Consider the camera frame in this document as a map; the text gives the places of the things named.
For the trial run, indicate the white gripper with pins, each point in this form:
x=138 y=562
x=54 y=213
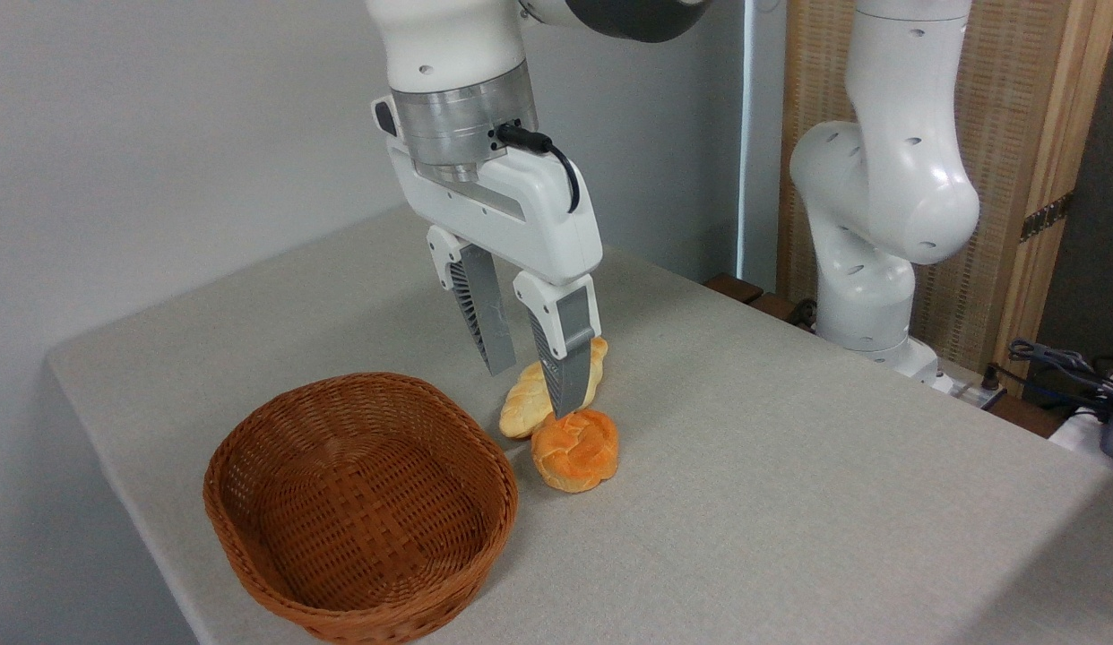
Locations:
x=530 y=215

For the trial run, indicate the round orange bread bun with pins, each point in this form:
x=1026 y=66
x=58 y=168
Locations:
x=574 y=452

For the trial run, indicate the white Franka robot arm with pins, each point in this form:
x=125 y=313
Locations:
x=888 y=179

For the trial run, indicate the long pale bread roll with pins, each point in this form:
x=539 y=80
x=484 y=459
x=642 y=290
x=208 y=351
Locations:
x=525 y=403

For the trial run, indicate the brown wicker basket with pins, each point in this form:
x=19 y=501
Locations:
x=359 y=511

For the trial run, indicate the metal screen hinge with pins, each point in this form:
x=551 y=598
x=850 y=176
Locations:
x=1046 y=217

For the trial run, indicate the wooden woven screen panel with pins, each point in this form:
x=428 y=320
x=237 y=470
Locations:
x=1013 y=107

